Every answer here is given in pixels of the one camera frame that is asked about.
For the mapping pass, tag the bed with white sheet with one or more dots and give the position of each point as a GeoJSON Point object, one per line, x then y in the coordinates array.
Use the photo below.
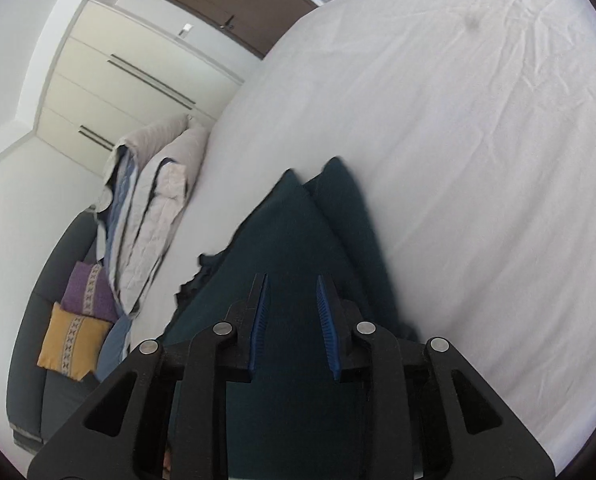
{"type": "Point", "coordinates": [452, 160]}

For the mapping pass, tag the grey upholstered headboard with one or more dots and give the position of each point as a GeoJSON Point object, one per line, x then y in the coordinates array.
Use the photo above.
{"type": "Point", "coordinates": [33, 350]}

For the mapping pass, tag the cream wardrobe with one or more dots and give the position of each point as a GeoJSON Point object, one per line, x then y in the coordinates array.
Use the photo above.
{"type": "Point", "coordinates": [103, 95]}

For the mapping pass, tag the dark green sweater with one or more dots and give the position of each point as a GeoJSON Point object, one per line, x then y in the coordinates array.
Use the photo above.
{"type": "Point", "coordinates": [288, 240]}

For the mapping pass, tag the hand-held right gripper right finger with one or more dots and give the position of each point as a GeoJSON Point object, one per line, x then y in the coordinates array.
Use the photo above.
{"type": "Point", "coordinates": [328, 330]}

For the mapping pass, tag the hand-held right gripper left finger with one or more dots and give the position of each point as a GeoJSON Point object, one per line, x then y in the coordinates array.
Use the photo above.
{"type": "Point", "coordinates": [258, 322]}

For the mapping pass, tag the yellow patterned cushion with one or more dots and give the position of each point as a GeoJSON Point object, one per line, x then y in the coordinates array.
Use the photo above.
{"type": "Point", "coordinates": [70, 342]}

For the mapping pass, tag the folded beige and blue duvet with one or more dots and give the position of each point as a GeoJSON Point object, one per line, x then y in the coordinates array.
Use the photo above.
{"type": "Point", "coordinates": [143, 220]}

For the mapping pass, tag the white wall switch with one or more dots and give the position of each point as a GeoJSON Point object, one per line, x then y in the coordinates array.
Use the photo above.
{"type": "Point", "coordinates": [186, 29]}

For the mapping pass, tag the blue pillow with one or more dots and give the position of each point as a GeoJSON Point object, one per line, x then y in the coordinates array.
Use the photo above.
{"type": "Point", "coordinates": [114, 347]}

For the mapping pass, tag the purple patterned cushion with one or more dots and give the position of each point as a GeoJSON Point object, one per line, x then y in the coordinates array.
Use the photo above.
{"type": "Point", "coordinates": [85, 292]}

